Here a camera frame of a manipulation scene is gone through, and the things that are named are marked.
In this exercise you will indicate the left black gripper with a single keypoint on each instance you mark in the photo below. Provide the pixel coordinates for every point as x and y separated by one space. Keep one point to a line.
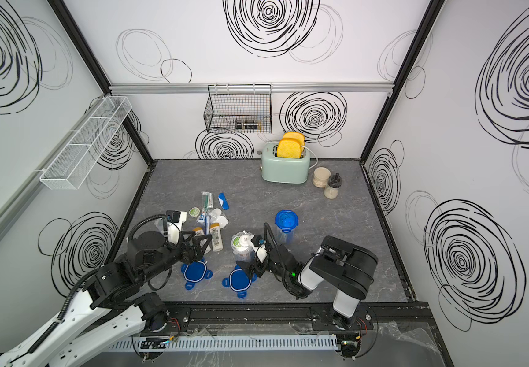
198 252

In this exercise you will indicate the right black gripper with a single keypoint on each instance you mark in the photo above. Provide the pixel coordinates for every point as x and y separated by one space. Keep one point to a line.
258 267

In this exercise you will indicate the cream lotion bottle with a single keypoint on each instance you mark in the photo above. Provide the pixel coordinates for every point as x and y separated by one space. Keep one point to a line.
199 231
217 240

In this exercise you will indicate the blue container lid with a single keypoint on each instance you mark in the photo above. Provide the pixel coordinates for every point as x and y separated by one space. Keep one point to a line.
194 273
238 282

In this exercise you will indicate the white round toiletry piece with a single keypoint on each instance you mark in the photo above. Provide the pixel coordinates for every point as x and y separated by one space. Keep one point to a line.
216 215

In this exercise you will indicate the green round toiletry tin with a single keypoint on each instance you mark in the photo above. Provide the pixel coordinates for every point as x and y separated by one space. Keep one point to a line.
194 212

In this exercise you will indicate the green toothbrush packet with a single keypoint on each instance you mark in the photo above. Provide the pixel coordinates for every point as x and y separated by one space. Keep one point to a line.
207 201

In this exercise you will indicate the blue-lid clear container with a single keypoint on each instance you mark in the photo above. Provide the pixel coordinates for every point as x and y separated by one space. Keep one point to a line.
164 224
242 246
286 223

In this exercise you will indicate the blue small toiletry tube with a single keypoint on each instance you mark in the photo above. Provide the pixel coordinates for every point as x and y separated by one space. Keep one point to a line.
223 201

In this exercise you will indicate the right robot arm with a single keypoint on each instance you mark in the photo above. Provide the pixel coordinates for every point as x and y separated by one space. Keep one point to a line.
347 267

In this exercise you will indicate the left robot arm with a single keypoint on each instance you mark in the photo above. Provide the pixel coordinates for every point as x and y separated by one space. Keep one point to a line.
105 305

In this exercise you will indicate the mint green toaster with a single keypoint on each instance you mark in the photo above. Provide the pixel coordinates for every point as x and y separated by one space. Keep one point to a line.
286 170

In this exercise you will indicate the black-cap glass bottle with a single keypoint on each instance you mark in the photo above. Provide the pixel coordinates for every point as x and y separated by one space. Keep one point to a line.
334 183

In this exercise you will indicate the beige round jar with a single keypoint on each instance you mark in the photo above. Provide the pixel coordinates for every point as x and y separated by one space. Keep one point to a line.
321 176

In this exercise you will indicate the front yellow toast slice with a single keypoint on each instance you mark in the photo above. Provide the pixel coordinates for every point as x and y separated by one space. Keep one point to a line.
289 148

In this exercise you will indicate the yellow toast slice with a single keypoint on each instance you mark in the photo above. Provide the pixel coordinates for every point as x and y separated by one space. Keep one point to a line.
297 136
289 148

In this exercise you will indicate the back yellow toast slice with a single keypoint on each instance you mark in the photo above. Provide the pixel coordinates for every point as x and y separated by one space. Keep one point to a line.
297 136

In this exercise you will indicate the white slotted cable duct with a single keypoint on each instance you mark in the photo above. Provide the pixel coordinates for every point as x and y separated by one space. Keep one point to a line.
227 344

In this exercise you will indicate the black wire wall basket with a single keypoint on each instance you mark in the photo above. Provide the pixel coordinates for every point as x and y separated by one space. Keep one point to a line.
245 108

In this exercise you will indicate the white mesh wall shelf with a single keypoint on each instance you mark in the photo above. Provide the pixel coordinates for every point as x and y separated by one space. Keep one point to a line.
99 141

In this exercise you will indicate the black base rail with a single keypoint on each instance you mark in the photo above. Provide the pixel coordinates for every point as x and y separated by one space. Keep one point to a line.
319 315

